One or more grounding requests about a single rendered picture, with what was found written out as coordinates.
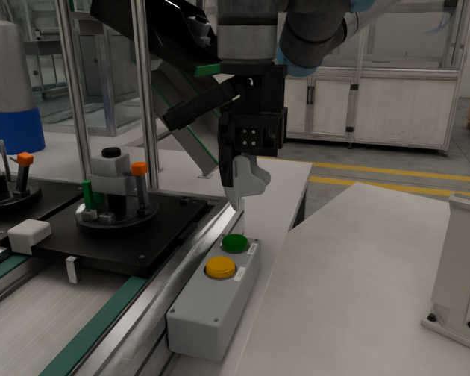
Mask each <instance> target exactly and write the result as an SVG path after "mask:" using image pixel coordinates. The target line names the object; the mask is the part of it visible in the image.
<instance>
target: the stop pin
mask: <svg viewBox="0 0 470 376"><path fill-rule="evenodd" d="M66 267H67V271H68V275H69V282H70V283H79V282H80V281H81V280H82V278H81V270H80V266H79V261H78V257H73V256H70V257H68V258H67V259H66Z"/></svg>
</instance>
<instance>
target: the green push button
mask: <svg viewBox="0 0 470 376"><path fill-rule="evenodd" d="M247 246H248V240H247V238H246V237H244V236H243V235H240V234H229V235H227V236H225V237H224V238H223V239H222V247H223V249H225V250H227V251H243V250H245V249H246V248H247Z"/></svg>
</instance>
